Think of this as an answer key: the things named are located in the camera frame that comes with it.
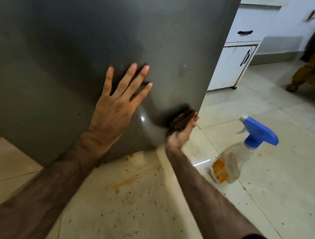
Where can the person's left hand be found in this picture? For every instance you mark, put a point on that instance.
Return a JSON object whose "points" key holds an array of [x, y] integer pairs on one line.
{"points": [[113, 115]]}

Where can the person's right hand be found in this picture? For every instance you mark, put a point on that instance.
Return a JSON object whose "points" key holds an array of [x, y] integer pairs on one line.
{"points": [[180, 136]]}

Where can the brown checked cloth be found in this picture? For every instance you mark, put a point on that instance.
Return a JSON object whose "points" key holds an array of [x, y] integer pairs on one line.
{"points": [[180, 121]]}

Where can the plain silver refrigerator door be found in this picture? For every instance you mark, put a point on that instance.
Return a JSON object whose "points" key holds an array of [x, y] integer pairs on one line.
{"points": [[98, 61]]}

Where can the spray bottle blue trigger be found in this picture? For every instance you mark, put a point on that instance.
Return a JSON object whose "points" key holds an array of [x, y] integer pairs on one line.
{"points": [[246, 147]]}

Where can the person's right forearm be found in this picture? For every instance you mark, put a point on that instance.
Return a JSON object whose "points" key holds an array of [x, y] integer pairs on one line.
{"points": [[204, 199]]}

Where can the person's left forearm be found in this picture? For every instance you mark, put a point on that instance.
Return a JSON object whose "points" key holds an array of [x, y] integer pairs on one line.
{"points": [[49, 189]]}

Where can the small white cabinet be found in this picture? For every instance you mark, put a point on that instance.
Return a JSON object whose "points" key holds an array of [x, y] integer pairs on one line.
{"points": [[241, 49]]}

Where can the dark blue right sleeve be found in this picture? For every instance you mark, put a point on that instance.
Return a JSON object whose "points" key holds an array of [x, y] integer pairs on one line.
{"points": [[253, 236]]}

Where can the light wooden table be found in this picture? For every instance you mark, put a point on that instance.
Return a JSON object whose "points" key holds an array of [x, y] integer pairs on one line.
{"points": [[302, 73]]}

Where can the white wall socket with plug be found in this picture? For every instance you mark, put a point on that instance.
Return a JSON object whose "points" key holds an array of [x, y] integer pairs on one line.
{"points": [[310, 16]]}

